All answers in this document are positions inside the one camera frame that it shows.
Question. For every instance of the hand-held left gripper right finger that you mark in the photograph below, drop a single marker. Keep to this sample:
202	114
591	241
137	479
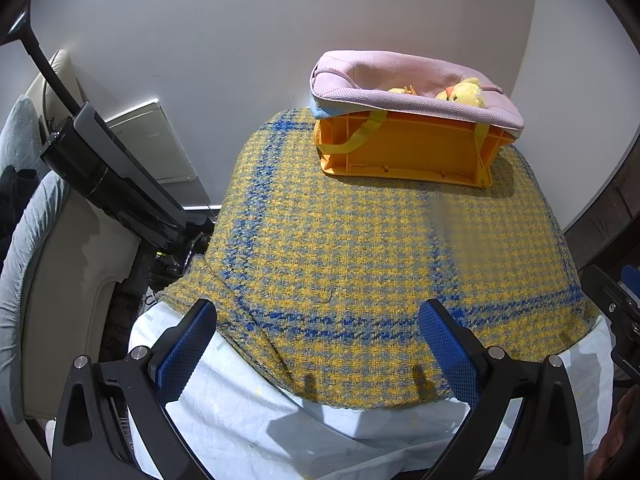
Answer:
450	355

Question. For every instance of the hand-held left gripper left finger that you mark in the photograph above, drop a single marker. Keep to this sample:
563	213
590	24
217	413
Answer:
185	355

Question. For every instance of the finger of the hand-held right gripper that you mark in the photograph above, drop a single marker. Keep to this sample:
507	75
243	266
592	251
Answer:
627	355
607	292

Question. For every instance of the yellow plush duck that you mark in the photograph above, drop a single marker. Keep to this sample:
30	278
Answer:
465	95

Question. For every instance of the pale green plush toy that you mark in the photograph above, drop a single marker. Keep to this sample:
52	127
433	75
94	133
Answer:
396	91

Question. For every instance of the person's right hand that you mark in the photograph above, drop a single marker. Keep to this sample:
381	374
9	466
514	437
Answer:
620	435

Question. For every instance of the white bed sheet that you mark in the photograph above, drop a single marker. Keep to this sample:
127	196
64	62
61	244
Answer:
280	410

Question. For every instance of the yellow blue houndstooth blanket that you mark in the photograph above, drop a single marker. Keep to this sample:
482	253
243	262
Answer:
350	260

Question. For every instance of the cream leather armchair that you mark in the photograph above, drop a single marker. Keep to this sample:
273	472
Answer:
70	270

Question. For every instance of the grey cloth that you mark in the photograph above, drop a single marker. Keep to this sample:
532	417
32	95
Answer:
25	260

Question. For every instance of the black stick vacuum cleaner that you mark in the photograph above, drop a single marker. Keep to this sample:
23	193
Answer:
100	170

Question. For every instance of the orange plastic crate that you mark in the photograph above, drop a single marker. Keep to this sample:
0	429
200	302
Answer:
415	145

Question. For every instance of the grey cushion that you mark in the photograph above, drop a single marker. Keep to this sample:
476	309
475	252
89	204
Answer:
17	130

